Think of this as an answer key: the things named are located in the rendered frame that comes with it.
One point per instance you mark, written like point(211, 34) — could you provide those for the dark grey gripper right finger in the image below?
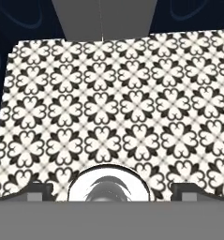
point(186, 190)

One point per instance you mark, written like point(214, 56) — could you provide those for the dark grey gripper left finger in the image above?
point(38, 190)

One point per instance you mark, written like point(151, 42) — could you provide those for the white and black round object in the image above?
point(82, 187)

